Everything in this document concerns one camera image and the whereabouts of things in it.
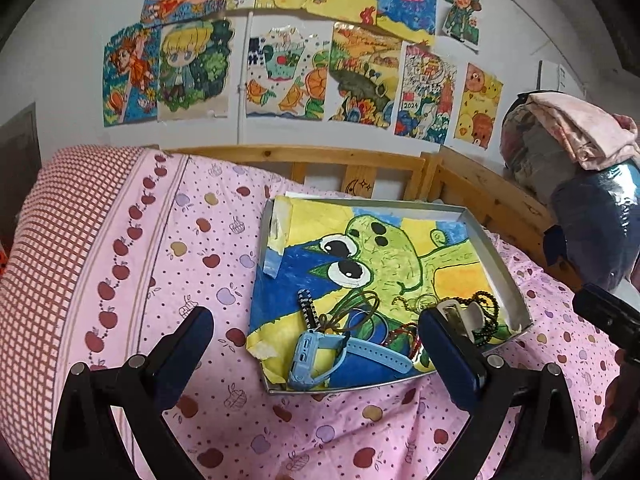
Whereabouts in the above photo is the black bead necklace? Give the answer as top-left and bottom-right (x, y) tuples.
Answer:
(459, 288), (502, 347)

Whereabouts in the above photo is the white silver hair clip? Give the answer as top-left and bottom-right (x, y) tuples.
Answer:
(436, 298), (486, 344)

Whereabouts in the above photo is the red cord bead bracelet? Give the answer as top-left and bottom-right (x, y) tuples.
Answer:
(384, 322), (424, 361)

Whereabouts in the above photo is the light blue smart watch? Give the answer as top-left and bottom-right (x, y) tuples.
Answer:
(286, 330), (413, 391)

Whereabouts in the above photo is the black striped hair clip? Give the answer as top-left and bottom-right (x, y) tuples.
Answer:
(297, 289), (320, 330)

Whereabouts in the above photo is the person's right hand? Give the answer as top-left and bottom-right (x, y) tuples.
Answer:
(596, 349), (629, 441)

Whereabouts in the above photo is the pink apple print bedsheet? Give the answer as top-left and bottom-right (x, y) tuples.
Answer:
(1, 146), (620, 479)

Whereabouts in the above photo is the grey tray with frog drawing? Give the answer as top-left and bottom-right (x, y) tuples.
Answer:
(246, 194), (533, 393)

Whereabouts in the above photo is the pile of clothes bundle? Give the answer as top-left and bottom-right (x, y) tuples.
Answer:
(500, 91), (639, 292)

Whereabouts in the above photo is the yellow bear chick drawing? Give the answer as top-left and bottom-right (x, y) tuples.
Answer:
(454, 63), (503, 150)

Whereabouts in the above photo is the blond boy drawing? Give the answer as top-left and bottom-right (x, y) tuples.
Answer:
(157, 18), (234, 122)

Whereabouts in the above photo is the colourful 2024 drawing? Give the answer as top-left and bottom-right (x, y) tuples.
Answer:
(395, 44), (457, 145)

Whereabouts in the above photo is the girl with fish drawing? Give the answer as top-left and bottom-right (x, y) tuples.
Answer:
(102, 23), (160, 127)

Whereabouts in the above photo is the yellow landscape drawing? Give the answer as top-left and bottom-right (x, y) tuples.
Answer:
(329, 22), (402, 129)

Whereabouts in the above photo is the turtle and fish drawing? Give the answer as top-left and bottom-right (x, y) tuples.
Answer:
(245, 25), (331, 122)

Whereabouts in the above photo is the red haired character drawing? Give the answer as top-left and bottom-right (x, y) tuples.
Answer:
(442, 0), (482, 52)

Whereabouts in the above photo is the gold chain bracelet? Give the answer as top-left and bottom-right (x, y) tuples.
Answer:
(391, 291), (442, 317)

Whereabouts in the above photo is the brown cord necklace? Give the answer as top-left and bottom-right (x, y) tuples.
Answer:
(316, 288), (382, 336)

